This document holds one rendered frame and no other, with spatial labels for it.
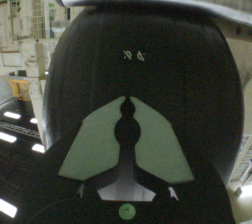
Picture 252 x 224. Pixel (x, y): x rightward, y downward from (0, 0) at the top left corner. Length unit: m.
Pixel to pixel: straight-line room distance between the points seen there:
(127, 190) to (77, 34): 0.19
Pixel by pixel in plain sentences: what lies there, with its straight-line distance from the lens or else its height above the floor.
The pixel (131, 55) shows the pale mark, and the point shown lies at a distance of 0.16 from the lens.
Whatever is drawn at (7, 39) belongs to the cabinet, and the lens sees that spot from 4.72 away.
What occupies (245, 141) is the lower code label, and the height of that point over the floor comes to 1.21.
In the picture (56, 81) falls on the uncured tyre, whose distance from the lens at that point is 0.18.
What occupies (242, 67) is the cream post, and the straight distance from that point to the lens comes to 0.40.
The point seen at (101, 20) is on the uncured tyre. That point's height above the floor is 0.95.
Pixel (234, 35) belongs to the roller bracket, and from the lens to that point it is 0.40.
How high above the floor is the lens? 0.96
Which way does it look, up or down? 24 degrees up
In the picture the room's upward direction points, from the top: 177 degrees counter-clockwise
